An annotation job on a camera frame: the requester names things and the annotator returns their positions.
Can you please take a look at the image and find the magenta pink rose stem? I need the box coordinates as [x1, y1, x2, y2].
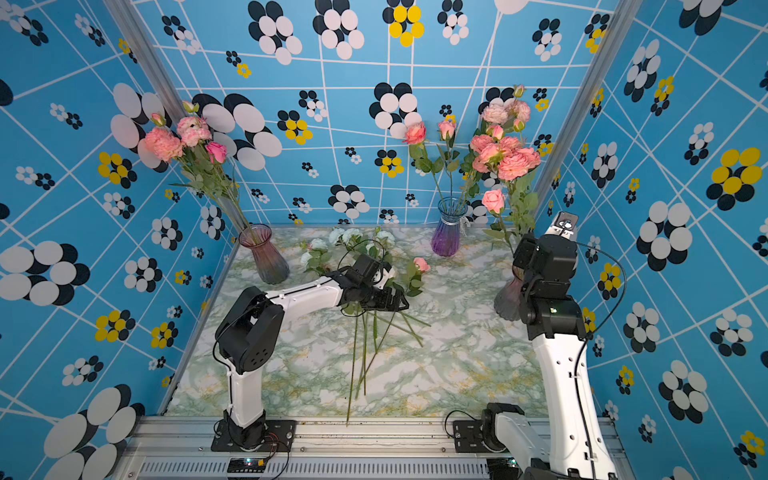
[205, 141, 249, 233]

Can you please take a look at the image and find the light pink rose stem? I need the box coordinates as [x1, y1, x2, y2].
[482, 190, 515, 252]

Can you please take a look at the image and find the right aluminium corner post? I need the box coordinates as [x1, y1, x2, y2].
[533, 0, 643, 219]

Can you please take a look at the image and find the large pink carnation stem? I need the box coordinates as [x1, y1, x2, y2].
[142, 112, 241, 229]

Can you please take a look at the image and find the purple blue ribbed glass vase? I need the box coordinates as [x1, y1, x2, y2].
[431, 196, 467, 257]

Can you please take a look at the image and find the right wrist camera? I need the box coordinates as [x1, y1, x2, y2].
[545, 211, 579, 241]

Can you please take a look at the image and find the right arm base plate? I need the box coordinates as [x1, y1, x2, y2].
[451, 420, 493, 454]

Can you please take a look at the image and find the pink grey ribbed glass vase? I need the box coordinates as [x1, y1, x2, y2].
[238, 224, 290, 285]

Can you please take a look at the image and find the pale pink bud spray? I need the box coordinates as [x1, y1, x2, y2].
[478, 85, 531, 133]

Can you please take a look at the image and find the bunch of pink flowers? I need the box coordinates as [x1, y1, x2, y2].
[300, 227, 430, 421]

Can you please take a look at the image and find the left green circuit board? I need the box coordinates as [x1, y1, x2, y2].
[227, 458, 267, 475]

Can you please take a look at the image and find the small pink rose stem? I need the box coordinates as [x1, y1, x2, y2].
[432, 119, 463, 213]

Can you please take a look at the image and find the peach pink carnation stem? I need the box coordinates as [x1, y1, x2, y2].
[497, 148, 541, 250]

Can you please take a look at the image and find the left aluminium corner post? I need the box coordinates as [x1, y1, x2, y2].
[103, 0, 247, 232]

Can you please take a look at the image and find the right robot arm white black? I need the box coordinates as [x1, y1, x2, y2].
[483, 227, 618, 479]

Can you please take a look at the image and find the right green circuit board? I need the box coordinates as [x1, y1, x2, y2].
[486, 458, 522, 480]

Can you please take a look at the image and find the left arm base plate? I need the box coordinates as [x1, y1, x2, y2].
[211, 418, 298, 453]

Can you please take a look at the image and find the aluminium corner post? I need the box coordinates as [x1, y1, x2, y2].
[533, 0, 643, 219]
[103, 0, 247, 232]

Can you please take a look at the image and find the pink carnation spray stem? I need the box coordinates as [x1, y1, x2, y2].
[460, 133, 509, 202]

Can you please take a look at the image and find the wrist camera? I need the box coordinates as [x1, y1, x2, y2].
[379, 266, 397, 286]
[545, 211, 579, 241]

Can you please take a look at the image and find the aluminium front frame rail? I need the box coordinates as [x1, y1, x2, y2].
[113, 417, 634, 479]

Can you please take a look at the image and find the green circuit board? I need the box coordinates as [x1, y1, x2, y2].
[486, 458, 522, 480]
[227, 458, 267, 475]

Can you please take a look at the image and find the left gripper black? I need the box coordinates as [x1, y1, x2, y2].
[359, 283, 412, 311]

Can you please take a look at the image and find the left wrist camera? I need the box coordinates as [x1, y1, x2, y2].
[379, 266, 397, 286]

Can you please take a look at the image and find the coral pink rose stem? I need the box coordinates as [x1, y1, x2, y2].
[404, 122, 444, 200]

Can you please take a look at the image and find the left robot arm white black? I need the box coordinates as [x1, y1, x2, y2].
[212, 254, 409, 451]

